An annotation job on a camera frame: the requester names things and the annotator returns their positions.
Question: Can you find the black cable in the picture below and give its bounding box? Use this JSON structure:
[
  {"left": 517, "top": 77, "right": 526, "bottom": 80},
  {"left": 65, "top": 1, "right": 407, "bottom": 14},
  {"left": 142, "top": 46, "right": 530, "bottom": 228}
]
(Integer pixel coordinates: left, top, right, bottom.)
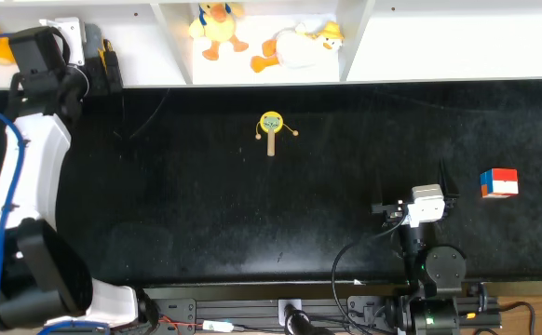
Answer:
[{"left": 331, "top": 211, "right": 410, "bottom": 335}]

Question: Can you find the yellow wooden rattle drum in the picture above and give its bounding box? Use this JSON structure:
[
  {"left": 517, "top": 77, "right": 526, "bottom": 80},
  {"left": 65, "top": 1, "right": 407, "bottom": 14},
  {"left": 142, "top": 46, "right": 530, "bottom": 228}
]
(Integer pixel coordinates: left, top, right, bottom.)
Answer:
[{"left": 254, "top": 110, "right": 300, "bottom": 157}]

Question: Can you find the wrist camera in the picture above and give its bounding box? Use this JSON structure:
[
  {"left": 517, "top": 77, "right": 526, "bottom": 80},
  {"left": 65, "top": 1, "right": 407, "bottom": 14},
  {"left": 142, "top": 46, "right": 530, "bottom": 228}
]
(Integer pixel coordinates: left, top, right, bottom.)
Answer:
[
  {"left": 38, "top": 17, "right": 88, "bottom": 68},
  {"left": 408, "top": 183, "right": 447, "bottom": 228}
]

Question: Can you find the many-coloured puzzle cube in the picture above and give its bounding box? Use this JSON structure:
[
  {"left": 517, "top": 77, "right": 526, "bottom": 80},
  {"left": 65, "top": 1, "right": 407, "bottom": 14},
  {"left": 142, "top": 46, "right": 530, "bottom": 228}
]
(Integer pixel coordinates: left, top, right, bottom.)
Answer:
[{"left": 479, "top": 167, "right": 520, "bottom": 200}]

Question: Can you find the white plush duck yellow hat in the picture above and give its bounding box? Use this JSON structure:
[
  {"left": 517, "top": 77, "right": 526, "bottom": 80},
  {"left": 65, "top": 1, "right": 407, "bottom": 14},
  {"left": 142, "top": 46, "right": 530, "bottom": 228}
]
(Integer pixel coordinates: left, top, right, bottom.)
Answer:
[{"left": 251, "top": 19, "right": 346, "bottom": 74}]

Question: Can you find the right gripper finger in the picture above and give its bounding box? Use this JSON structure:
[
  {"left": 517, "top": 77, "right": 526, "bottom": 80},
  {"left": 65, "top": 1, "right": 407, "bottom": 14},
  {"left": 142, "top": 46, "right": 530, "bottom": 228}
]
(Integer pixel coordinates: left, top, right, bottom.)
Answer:
[
  {"left": 373, "top": 170, "right": 386, "bottom": 206},
  {"left": 439, "top": 158, "right": 459, "bottom": 202}
]

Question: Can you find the white shelf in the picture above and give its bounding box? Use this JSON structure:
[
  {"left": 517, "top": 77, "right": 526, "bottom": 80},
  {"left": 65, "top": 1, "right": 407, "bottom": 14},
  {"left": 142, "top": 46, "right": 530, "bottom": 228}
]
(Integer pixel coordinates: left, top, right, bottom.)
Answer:
[{"left": 0, "top": 0, "right": 542, "bottom": 92}]

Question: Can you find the blue cable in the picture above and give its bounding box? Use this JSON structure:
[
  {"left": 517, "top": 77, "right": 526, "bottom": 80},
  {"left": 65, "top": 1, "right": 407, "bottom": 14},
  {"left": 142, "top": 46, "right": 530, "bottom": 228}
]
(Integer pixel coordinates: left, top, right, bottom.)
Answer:
[{"left": 0, "top": 32, "right": 112, "bottom": 335}]

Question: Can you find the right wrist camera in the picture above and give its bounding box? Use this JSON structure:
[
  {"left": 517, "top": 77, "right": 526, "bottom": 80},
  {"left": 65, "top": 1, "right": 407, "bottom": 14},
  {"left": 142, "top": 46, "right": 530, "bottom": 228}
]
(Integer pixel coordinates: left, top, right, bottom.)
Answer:
[{"left": 408, "top": 183, "right": 447, "bottom": 228}]

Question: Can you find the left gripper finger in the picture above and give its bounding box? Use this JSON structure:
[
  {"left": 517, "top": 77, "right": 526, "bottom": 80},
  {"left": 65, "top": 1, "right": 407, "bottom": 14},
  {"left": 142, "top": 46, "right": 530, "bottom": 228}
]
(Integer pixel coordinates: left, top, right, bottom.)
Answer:
[{"left": 103, "top": 39, "right": 125, "bottom": 93}]

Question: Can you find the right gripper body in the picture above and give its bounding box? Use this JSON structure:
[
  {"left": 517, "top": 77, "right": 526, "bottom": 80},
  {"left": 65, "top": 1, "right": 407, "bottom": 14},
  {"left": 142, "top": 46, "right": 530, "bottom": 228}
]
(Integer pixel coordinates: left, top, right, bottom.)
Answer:
[{"left": 371, "top": 199, "right": 413, "bottom": 222}]

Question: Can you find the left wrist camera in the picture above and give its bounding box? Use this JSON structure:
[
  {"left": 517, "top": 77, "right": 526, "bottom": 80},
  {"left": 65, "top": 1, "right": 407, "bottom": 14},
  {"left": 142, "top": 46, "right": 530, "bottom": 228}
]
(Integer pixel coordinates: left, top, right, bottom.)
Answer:
[{"left": 38, "top": 17, "right": 88, "bottom": 68}]

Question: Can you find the grey and yellow toy truck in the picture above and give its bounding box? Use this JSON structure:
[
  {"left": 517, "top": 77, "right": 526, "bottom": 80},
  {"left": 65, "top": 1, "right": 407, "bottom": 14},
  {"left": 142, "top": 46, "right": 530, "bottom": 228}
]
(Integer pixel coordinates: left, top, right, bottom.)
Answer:
[{"left": 83, "top": 22, "right": 114, "bottom": 64}]

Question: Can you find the mounting rail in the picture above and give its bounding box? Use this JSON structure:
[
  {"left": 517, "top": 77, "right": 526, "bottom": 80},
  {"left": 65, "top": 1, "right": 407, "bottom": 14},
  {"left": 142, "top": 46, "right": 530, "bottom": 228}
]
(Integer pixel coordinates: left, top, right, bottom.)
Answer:
[{"left": 140, "top": 297, "right": 536, "bottom": 335}]

